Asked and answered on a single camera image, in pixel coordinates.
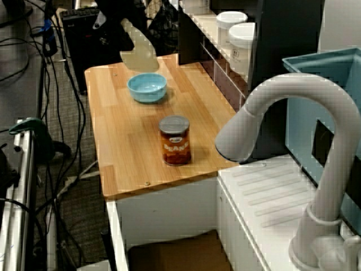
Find aluminium frame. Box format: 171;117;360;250
0;120;37;271

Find white lidded plastic jar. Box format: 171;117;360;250
228;21;257;76
216;10;248;47

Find grey toy faucet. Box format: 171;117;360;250
214;72;361;271

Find black wire mesh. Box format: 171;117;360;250
146;0;181;54

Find cream backsplash ledge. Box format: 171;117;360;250
180;11;254;82

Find white toy sink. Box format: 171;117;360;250
106;156;361;271

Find teal plastic bin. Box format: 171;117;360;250
281;47;361;224

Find black floor cable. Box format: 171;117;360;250
55;11;87;198

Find cream detergent bottle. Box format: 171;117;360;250
120;18;160;73

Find light blue bowl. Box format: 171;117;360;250
126;72;168;103

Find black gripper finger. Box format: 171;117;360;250
118;19;135;54

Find white floor cable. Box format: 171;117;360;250
56;159;101;198

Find brown beans can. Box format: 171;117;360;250
159;115;192;167

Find black computer tower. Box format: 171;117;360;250
61;8;125;94

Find blue taped cable bundle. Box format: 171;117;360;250
42;18;59;57

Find black keyboard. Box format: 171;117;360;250
62;8;99;18

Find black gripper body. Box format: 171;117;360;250
92;11;126;55

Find dark grey upright panel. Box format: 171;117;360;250
248;0;325;163

